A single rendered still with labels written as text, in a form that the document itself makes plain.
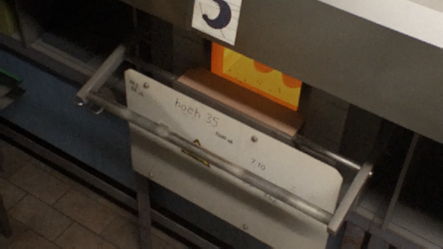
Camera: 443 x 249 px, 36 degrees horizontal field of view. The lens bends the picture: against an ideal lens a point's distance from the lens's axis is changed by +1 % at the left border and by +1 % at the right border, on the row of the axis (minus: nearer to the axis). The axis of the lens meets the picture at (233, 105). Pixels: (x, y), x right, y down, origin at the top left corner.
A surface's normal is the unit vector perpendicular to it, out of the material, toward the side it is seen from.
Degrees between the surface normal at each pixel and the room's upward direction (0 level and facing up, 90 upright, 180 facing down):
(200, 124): 90
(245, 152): 90
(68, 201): 0
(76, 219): 0
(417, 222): 0
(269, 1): 80
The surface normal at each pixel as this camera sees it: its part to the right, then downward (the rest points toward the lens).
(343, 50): -0.52, 0.43
